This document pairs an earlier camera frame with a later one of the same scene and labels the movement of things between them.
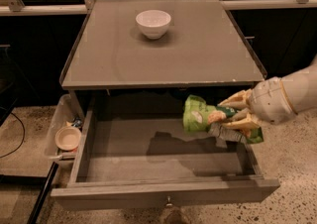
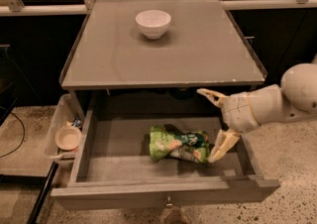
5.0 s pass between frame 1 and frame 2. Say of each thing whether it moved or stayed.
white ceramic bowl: stayed
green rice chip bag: moved
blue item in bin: stayed
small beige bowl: stayed
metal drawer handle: stayed
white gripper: moved
